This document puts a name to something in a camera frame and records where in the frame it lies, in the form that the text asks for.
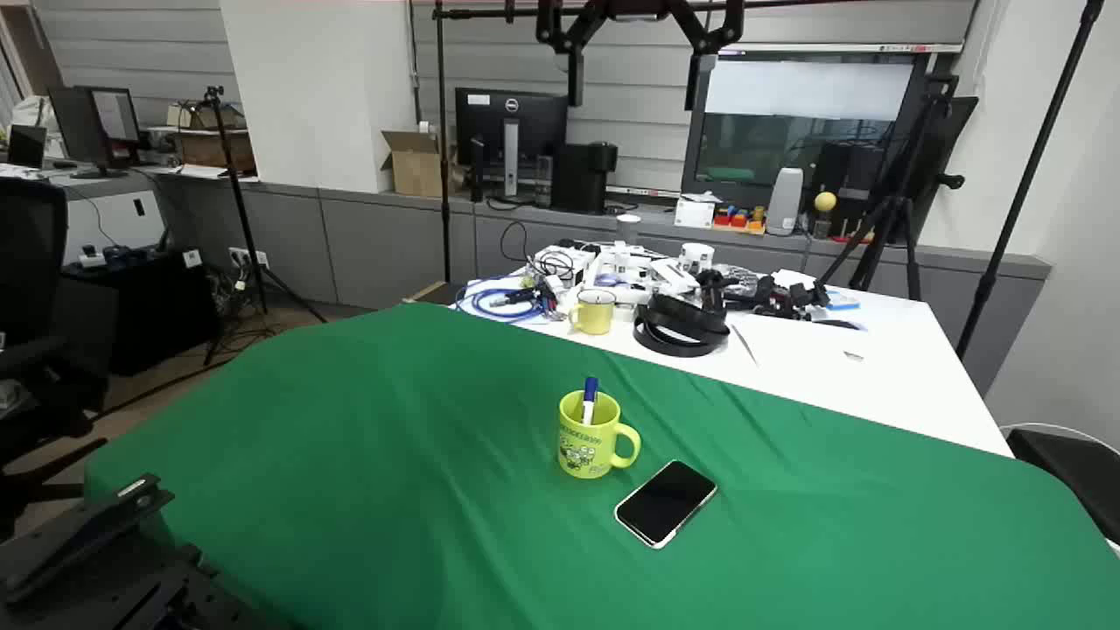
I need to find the pile of white cables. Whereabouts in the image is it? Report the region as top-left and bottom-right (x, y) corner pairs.
(514, 238), (727, 307)

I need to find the black gadgets pile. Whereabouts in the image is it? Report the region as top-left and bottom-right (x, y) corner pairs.
(720, 267), (825, 322)

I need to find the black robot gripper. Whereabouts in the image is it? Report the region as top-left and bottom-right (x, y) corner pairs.
(533, 0), (750, 114)

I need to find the small monitor on desk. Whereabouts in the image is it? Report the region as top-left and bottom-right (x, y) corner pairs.
(48, 79), (152, 176)

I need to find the black chair seat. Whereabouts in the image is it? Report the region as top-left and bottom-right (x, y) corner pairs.
(1006, 422), (1120, 554)

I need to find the white cylindrical device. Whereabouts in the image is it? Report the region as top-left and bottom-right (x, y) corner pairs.
(764, 166), (809, 238)

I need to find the black low cabinet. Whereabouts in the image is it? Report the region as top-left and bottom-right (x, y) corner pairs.
(48, 241), (223, 379)

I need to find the brown cardboard box on desk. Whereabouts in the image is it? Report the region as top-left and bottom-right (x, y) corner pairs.
(168, 119), (259, 177)

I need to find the plain pale yellow cup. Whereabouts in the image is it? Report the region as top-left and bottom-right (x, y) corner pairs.
(568, 289), (619, 339)

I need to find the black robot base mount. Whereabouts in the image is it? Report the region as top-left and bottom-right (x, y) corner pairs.
(0, 470), (277, 630)

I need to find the black office chair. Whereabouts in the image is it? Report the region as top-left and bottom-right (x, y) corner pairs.
(0, 176), (120, 544)

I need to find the thin black vertical pole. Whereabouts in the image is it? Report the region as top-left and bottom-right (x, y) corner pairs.
(432, 0), (458, 301)

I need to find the black tripod by window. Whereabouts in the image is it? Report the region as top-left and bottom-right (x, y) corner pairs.
(813, 75), (974, 303)

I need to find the blue coiled cable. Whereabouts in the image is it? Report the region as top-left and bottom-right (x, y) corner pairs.
(467, 280), (553, 327)

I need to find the black desktop speaker box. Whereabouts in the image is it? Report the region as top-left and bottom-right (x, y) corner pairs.
(549, 141), (619, 218)

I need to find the white paper sheet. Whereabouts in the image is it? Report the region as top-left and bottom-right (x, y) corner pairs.
(727, 307), (875, 366)

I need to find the open cardboard box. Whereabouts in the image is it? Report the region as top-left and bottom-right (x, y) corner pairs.
(379, 126), (447, 202)

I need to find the black coiled cable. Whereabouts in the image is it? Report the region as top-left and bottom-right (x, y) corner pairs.
(629, 289), (733, 359)

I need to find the small white box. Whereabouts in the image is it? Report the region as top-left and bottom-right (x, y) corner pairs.
(672, 189), (720, 230)

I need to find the black tripod with camera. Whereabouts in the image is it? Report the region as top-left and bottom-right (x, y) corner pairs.
(194, 85), (333, 370)

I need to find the black computer monitor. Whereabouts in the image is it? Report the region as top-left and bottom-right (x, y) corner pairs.
(452, 85), (575, 202)

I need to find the green table cloth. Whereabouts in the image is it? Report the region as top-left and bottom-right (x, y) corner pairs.
(80, 301), (1120, 630)

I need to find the slanted black stand pole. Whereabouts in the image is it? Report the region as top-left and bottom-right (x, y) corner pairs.
(951, 0), (1110, 359)

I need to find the yellow cartoon mug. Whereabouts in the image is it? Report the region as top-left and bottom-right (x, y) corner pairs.
(553, 388), (645, 482)

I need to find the black smartphone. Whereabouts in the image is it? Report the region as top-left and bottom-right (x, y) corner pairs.
(608, 455), (725, 554)

